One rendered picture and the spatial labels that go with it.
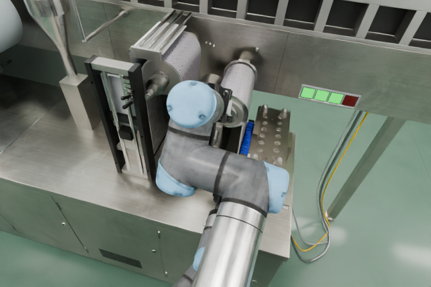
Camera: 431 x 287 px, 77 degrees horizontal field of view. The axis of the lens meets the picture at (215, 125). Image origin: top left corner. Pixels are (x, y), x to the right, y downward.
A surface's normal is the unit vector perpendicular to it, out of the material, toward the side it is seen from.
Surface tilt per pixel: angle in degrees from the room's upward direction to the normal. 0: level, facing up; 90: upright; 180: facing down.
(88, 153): 0
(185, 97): 50
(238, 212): 16
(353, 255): 0
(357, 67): 90
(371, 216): 0
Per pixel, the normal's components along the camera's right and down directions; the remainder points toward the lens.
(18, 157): 0.06, -0.73
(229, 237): -0.11, -0.56
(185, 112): -0.15, 0.03
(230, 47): -0.25, 0.65
